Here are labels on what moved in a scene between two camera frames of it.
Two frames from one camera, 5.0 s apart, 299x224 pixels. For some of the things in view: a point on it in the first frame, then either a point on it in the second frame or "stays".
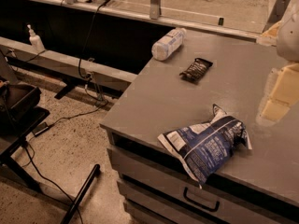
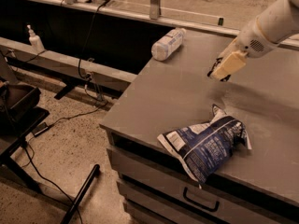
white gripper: [290, 39] -> [248, 43]
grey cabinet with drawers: [257, 186] stays
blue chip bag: [205, 147] stays
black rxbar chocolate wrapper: [196, 71] -> [219, 61]
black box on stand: [17, 101] stays
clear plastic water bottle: [168, 44] stays
